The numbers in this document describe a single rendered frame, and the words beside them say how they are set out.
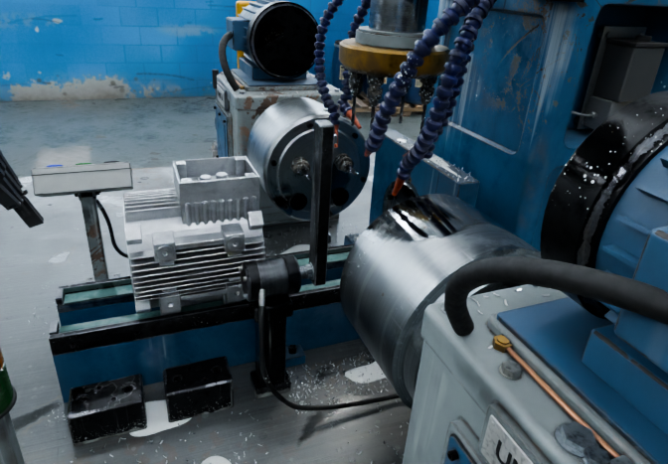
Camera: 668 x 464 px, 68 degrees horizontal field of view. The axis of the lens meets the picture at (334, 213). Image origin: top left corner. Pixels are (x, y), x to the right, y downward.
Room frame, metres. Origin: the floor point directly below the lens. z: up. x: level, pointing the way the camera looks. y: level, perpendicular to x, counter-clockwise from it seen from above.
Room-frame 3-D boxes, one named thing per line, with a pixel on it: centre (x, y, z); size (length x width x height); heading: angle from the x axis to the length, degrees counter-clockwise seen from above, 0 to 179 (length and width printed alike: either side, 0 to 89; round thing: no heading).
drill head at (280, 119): (1.16, 0.09, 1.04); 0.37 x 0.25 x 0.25; 23
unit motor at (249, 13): (1.41, 0.23, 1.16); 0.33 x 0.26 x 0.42; 23
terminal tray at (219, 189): (0.74, 0.19, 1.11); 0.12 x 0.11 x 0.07; 113
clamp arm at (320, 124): (0.66, 0.02, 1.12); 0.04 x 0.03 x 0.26; 113
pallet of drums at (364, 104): (6.06, -0.50, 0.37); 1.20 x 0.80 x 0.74; 107
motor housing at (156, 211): (0.72, 0.23, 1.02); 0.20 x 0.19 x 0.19; 113
